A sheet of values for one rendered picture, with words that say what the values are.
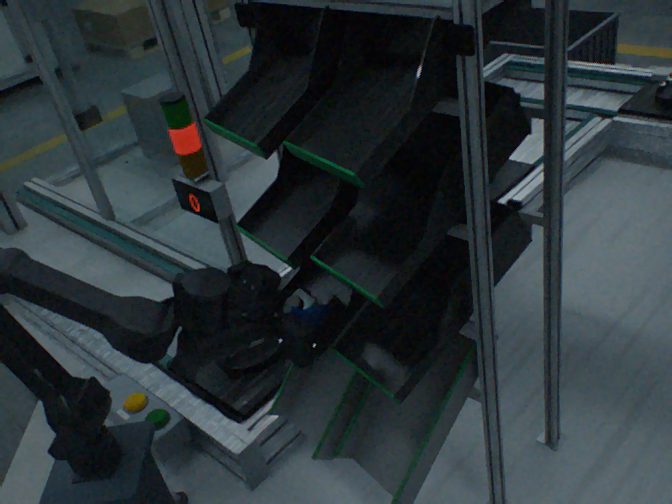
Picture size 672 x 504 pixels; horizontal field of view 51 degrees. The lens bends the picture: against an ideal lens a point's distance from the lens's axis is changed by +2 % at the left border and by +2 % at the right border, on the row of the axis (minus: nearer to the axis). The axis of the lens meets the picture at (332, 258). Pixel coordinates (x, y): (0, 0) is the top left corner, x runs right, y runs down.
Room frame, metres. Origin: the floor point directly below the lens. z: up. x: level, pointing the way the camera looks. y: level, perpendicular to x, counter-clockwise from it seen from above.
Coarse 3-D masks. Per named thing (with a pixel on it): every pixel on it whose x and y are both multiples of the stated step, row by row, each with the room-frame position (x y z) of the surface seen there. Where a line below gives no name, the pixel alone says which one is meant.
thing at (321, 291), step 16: (304, 272) 0.89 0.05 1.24; (320, 272) 0.88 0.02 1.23; (288, 288) 0.87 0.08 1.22; (304, 288) 0.87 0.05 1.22; (320, 288) 0.85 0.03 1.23; (336, 288) 0.84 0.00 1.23; (352, 304) 0.78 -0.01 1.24; (336, 320) 0.76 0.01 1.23; (320, 336) 0.75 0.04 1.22; (336, 336) 0.76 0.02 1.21; (320, 352) 0.74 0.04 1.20
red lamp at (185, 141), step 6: (192, 126) 1.26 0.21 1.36; (174, 132) 1.25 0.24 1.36; (180, 132) 1.24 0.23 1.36; (186, 132) 1.25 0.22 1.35; (192, 132) 1.25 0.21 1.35; (174, 138) 1.25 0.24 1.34; (180, 138) 1.24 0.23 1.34; (186, 138) 1.25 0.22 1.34; (192, 138) 1.25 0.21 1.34; (198, 138) 1.26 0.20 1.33; (174, 144) 1.26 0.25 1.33; (180, 144) 1.25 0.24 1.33; (186, 144) 1.24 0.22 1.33; (192, 144) 1.25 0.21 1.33; (198, 144) 1.26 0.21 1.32; (180, 150) 1.25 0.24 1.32; (186, 150) 1.24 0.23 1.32; (192, 150) 1.25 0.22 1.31
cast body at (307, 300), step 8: (296, 296) 0.78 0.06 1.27; (304, 296) 0.78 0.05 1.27; (312, 296) 0.81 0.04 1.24; (328, 296) 0.81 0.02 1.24; (288, 304) 0.77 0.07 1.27; (296, 304) 0.77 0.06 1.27; (304, 304) 0.77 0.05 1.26; (312, 304) 0.77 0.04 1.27; (320, 304) 0.78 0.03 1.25; (336, 304) 0.80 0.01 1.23; (280, 312) 0.78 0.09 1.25; (288, 312) 0.76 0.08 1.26; (328, 312) 0.78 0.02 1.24; (328, 320) 0.77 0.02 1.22; (320, 328) 0.77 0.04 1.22
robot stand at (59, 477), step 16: (112, 432) 0.81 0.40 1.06; (128, 432) 0.81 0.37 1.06; (144, 432) 0.80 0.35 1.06; (128, 448) 0.77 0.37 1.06; (144, 448) 0.77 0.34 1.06; (64, 464) 0.77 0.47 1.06; (128, 464) 0.74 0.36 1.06; (144, 464) 0.74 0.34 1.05; (48, 480) 0.75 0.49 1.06; (64, 480) 0.74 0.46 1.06; (112, 480) 0.72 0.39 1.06; (128, 480) 0.71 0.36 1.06; (144, 480) 0.74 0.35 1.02; (160, 480) 0.78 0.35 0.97; (48, 496) 0.71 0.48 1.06; (64, 496) 0.71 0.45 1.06; (80, 496) 0.70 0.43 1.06; (96, 496) 0.70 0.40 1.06; (112, 496) 0.69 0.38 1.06; (128, 496) 0.68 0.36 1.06; (144, 496) 0.72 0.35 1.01; (160, 496) 0.76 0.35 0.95; (176, 496) 0.81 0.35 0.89
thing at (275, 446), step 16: (528, 144) 1.72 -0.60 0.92; (576, 144) 1.59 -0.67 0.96; (592, 144) 1.62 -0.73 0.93; (528, 160) 1.63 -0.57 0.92; (576, 160) 1.56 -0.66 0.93; (592, 160) 1.62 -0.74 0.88; (528, 176) 1.48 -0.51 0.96; (576, 176) 1.56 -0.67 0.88; (512, 192) 1.42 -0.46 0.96; (528, 192) 1.41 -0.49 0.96; (528, 208) 1.41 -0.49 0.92; (272, 400) 0.91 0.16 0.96; (256, 416) 0.88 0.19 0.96; (272, 416) 0.87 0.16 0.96; (256, 432) 0.84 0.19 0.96; (272, 432) 0.86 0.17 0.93; (288, 432) 0.87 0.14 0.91; (272, 448) 0.85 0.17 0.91; (288, 448) 0.87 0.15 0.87; (272, 464) 0.84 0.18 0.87
